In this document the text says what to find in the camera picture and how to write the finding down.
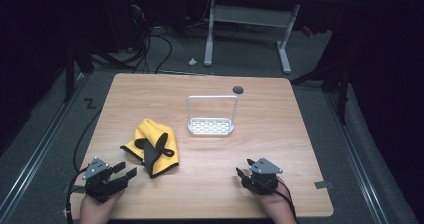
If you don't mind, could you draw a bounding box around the black cable beside table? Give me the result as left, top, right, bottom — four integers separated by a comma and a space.
72, 109, 102, 173

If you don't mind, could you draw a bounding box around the person's right hand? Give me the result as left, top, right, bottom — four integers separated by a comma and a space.
248, 185, 294, 215

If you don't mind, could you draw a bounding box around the grey tape strip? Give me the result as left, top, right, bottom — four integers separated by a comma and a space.
314, 180, 334, 190
63, 184, 86, 194

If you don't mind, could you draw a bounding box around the metal floor rail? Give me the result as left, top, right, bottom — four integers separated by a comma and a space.
0, 73, 88, 220
324, 93, 390, 224

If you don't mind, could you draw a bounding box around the bundle of black floor cables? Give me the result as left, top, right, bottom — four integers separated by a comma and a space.
128, 3, 174, 75

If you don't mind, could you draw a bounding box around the white towel rack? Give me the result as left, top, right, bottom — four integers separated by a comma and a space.
185, 94, 239, 137

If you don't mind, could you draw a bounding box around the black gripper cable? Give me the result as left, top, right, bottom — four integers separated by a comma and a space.
64, 166, 90, 224
274, 176, 299, 224

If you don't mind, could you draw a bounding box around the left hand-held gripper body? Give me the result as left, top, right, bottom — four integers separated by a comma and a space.
81, 156, 130, 204

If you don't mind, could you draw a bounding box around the black metal stand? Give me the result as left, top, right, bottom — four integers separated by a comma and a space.
62, 40, 135, 104
289, 59, 352, 126

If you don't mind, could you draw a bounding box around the yellow cloth with black trim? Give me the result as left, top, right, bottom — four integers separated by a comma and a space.
119, 117, 180, 179

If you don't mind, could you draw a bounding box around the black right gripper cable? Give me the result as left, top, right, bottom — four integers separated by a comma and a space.
274, 176, 299, 224

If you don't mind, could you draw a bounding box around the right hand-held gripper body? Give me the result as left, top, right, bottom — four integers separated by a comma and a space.
240, 157, 285, 196

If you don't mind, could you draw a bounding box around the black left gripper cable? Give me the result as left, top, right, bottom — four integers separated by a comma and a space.
64, 166, 90, 224

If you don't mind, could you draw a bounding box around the white-legged wooden desk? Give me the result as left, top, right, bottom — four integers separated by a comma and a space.
203, 0, 344, 75

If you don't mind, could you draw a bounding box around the person's left hand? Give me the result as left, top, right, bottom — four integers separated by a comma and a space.
78, 189, 126, 216

